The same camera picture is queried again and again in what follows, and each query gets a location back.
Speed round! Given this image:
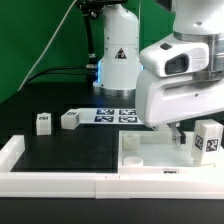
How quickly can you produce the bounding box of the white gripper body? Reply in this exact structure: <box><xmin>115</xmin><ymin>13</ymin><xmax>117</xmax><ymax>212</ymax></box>
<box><xmin>135</xmin><ymin>70</ymin><xmax>224</xmax><ymax>127</ymax></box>

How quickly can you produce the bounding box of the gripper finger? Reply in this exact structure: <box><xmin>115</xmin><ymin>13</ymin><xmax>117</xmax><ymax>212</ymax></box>
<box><xmin>169</xmin><ymin>122</ymin><xmax>186</xmax><ymax>145</ymax></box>

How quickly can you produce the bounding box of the white square tabletop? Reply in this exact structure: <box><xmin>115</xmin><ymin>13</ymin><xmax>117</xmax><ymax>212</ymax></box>
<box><xmin>118</xmin><ymin>131</ymin><xmax>224</xmax><ymax>175</ymax></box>

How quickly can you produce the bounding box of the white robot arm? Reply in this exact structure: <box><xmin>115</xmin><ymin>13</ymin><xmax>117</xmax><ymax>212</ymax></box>
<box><xmin>94</xmin><ymin>0</ymin><xmax>224</xmax><ymax>130</ymax></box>

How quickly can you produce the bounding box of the white marker sheet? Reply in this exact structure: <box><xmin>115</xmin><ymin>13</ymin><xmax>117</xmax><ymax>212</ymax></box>
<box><xmin>79</xmin><ymin>108</ymin><xmax>141</xmax><ymax>125</ymax></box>

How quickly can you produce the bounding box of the white U-shaped fence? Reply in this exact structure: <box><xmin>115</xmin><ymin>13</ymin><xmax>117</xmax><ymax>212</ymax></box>
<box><xmin>0</xmin><ymin>135</ymin><xmax>224</xmax><ymax>199</ymax></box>

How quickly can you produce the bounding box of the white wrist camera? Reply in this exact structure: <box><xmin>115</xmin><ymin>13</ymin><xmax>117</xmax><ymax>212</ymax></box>
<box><xmin>140</xmin><ymin>34</ymin><xmax>209</xmax><ymax>78</ymax></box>

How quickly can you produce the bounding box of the black cable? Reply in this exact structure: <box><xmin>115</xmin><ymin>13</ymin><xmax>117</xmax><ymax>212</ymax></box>
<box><xmin>25</xmin><ymin>67</ymin><xmax>98</xmax><ymax>85</ymax></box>

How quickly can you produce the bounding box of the white cable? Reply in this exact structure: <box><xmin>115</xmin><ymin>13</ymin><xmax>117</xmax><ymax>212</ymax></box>
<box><xmin>17</xmin><ymin>0</ymin><xmax>78</xmax><ymax>92</ymax></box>

